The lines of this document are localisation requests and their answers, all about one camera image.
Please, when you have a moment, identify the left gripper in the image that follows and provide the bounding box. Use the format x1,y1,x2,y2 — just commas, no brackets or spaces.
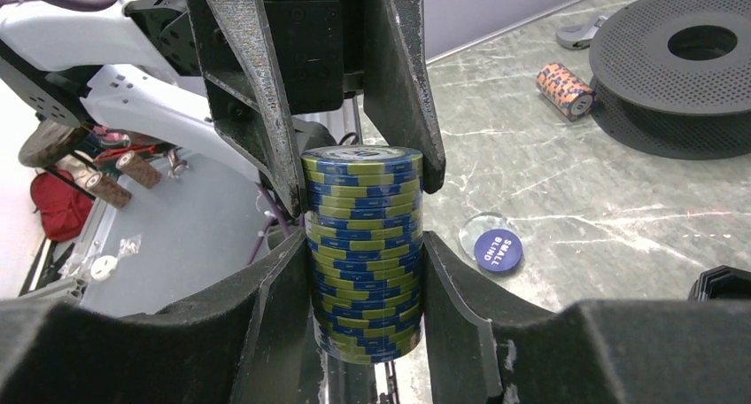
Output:
126,0,446,216

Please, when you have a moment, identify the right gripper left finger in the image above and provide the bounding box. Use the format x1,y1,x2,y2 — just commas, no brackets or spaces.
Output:
1,231,309,403

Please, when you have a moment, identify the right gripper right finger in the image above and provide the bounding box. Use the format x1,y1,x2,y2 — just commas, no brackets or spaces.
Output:
422,232,750,403

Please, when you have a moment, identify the green blue chip stack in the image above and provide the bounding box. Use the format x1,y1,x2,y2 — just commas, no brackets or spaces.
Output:
301,145,423,365

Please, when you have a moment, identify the orange blue chip stack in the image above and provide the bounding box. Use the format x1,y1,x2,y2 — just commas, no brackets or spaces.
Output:
536,62,596,121

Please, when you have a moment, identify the black poker set case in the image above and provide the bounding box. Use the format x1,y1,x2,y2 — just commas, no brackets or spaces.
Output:
687,265,750,301

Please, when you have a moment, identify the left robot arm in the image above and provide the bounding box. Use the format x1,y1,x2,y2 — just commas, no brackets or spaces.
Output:
1,0,446,214

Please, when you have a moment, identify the blue small blind button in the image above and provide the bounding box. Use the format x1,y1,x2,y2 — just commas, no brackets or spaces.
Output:
473,229,523,273

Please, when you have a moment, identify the brown cylinder roll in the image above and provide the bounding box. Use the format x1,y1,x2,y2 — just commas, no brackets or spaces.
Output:
115,151,161,190
84,172,132,209

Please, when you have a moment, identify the red bag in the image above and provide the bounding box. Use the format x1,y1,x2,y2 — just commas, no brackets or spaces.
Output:
29,172,93,242

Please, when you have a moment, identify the black filament spool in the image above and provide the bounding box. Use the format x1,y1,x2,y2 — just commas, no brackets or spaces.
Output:
589,0,750,160

